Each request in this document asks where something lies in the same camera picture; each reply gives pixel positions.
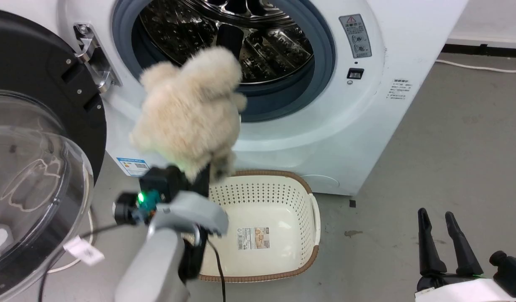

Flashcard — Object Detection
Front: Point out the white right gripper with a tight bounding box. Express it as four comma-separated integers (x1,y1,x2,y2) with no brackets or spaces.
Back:
414,208,516,302

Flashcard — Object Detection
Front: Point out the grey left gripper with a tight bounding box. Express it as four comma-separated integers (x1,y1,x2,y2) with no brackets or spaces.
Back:
148,161,229,238

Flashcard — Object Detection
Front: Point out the cream fluffy plush toy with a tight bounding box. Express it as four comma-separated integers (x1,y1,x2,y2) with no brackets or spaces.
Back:
129,46,247,183

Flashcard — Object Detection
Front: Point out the cream perforated laundry basket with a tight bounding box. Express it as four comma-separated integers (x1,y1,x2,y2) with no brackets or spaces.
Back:
182,169,321,283

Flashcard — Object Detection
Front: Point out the white front-load washing machine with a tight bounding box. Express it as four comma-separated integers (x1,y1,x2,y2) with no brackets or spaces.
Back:
0,0,469,197

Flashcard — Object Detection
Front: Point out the blue white energy label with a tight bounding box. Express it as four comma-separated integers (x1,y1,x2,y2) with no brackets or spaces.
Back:
116,157,151,177

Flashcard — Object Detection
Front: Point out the paper label sticker with barcode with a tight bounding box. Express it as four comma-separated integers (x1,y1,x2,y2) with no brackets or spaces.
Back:
237,227,270,251

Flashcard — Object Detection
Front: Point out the chrome washer door hinge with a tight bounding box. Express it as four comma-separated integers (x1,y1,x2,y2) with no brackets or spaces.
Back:
73,23,122,94

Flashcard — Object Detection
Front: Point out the black washer door, glass bowl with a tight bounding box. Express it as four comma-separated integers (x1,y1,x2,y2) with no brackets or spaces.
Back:
0,8,107,302

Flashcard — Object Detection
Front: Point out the grey warning sticker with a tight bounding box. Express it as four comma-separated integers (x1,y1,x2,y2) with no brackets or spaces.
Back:
339,14,373,59

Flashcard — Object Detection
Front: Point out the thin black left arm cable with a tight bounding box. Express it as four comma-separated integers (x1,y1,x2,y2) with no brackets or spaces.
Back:
38,222,227,302

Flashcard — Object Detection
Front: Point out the white paper cable tag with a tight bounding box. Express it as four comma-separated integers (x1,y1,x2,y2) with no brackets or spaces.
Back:
63,236,105,266

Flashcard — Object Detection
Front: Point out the white floor cable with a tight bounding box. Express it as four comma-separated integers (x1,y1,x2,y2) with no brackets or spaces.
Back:
47,208,95,274
435,59,516,74

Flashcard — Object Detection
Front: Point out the black wall baseboard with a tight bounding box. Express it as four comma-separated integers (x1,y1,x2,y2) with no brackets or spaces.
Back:
442,42,516,58

